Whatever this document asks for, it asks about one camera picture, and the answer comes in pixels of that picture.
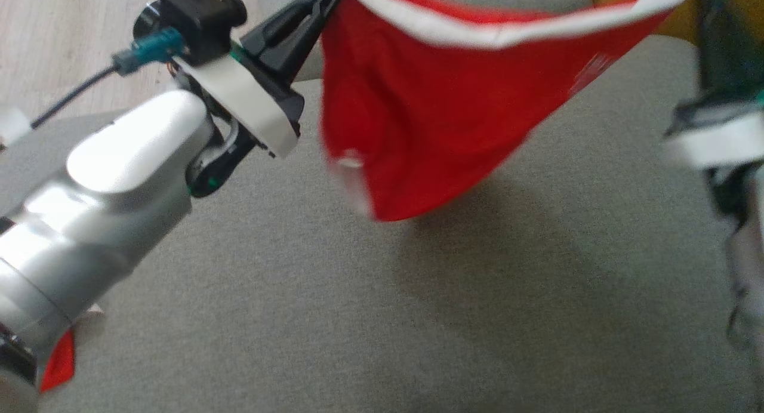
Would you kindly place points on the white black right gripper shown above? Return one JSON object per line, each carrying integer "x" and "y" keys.
{"x": 716, "y": 138}

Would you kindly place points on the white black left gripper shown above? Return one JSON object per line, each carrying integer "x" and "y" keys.
{"x": 245, "y": 99}

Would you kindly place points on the red white-trimmed garment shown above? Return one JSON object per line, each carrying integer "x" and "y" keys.
{"x": 430, "y": 114}

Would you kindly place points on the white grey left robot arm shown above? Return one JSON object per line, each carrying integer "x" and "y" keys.
{"x": 101, "y": 210}

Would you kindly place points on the yellow sofa cushion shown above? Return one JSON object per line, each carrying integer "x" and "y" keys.
{"x": 734, "y": 7}

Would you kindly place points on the large grey sofa seat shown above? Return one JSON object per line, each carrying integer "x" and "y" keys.
{"x": 418, "y": 317}

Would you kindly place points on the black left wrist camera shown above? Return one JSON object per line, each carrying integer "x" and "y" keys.
{"x": 191, "y": 19}

